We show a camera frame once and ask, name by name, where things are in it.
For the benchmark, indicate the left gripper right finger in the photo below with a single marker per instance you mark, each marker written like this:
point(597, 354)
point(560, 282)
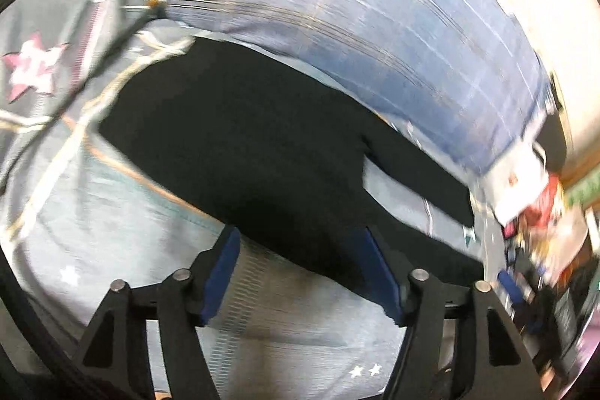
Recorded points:
point(459, 341)

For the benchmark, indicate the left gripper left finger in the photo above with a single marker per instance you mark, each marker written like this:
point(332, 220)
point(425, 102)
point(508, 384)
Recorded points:
point(113, 350)

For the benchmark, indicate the black pants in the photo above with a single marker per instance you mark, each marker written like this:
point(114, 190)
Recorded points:
point(257, 144)

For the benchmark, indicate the red plastic bag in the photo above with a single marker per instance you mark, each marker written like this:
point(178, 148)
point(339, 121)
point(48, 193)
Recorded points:
point(545, 212)

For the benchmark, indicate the white Xiaomi paper bag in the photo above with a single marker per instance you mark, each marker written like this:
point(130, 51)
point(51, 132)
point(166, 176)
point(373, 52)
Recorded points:
point(516, 179)

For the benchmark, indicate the blue plaid quilt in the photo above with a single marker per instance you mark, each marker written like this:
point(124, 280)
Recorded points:
point(461, 71)

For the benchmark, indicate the grey star-print pillow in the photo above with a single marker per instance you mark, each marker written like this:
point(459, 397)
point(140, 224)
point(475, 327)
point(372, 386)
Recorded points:
point(49, 50)

